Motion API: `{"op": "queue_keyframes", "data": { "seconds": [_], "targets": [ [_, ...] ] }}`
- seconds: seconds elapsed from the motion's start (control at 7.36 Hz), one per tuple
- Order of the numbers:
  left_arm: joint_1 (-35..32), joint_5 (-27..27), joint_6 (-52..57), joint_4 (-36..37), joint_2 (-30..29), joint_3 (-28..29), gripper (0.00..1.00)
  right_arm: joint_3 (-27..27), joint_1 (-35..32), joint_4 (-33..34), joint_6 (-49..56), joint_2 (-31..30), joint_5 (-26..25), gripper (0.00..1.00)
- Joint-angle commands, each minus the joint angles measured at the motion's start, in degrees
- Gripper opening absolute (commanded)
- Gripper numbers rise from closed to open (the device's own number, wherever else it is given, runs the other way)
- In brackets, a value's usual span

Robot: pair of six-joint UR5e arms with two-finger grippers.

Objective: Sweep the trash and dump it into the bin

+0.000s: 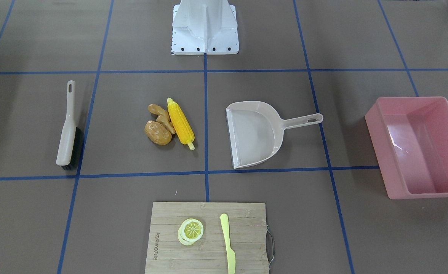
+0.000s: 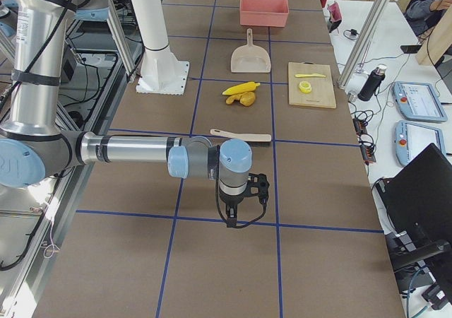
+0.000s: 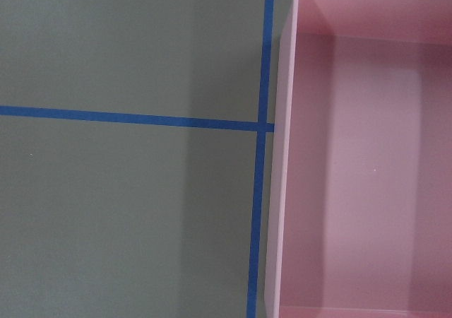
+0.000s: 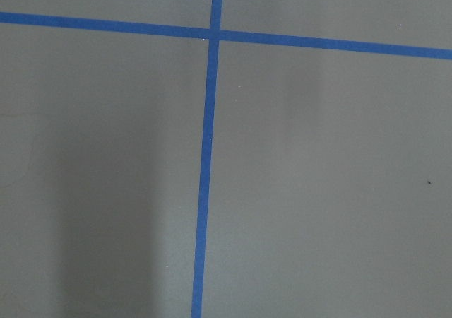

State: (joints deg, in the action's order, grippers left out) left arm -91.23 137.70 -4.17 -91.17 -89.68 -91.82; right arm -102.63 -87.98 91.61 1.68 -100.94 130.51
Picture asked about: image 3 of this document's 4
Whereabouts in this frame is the pink plastic bin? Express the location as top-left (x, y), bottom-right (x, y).
top-left (264, 0), bottom-right (451, 317)

